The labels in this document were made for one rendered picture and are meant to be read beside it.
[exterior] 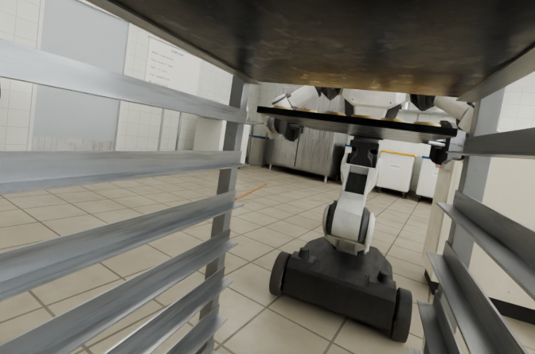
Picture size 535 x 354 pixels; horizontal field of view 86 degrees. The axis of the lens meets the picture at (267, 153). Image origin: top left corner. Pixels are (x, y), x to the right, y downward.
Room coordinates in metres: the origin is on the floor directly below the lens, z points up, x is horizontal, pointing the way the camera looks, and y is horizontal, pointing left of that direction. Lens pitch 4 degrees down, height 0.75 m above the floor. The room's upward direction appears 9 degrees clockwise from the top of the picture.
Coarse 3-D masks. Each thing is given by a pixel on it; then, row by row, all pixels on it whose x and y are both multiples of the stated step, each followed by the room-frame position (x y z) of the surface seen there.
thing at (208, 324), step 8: (216, 312) 0.63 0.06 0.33; (200, 320) 0.57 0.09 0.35; (208, 320) 0.60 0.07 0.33; (216, 320) 0.62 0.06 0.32; (224, 320) 0.62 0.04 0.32; (192, 328) 0.55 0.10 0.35; (200, 328) 0.57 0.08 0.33; (208, 328) 0.59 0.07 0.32; (216, 328) 0.59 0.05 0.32; (184, 336) 0.52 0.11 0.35; (192, 336) 0.55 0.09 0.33; (200, 336) 0.56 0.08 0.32; (208, 336) 0.56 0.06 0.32; (176, 344) 0.50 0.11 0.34; (184, 344) 0.52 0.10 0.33; (192, 344) 0.54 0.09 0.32; (200, 344) 0.54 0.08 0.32; (168, 352) 0.48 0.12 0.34; (176, 352) 0.50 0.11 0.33; (184, 352) 0.51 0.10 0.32; (192, 352) 0.52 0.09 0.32
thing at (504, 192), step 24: (456, 168) 1.53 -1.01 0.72; (504, 168) 1.46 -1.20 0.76; (528, 168) 1.43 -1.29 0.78; (504, 192) 1.45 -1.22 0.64; (528, 192) 1.42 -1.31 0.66; (432, 216) 1.76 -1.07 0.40; (528, 216) 1.41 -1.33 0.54; (432, 240) 1.65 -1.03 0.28; (480, 264) 1.46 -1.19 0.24; (432, 288) 1.58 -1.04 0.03; (504, 288) 1.42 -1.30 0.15; (504, 312) 1.44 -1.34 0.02; (528, 312) 1.41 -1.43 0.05
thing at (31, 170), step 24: (0, 168) 0.24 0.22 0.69; (24, 168) 0.25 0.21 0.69; (48, 168) 0.27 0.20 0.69; (72, 168) 0.29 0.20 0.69; (96, 168) 0.32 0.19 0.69; (120, 168) 0.35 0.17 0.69; (144, 168) 0.38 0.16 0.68; (168, 168) 0.42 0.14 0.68; (192, 168) 0.46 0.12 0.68; (216, 168) 0.50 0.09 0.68; (0, 192) 0.22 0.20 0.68
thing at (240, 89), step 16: (240, 80) 0.62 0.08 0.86; (240, 96) 0.62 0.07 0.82; (240, 128) 0.63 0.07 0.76; (224, 144) 0.63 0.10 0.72; (240, 144) 0.64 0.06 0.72; (224, 176) 0.62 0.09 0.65; (224, 192) 0.62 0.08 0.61; (224, 224) 0.62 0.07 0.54; (224, 256) 0.64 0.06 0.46; (208, 272) 0.62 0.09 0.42; (208, 304) 0.62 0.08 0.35
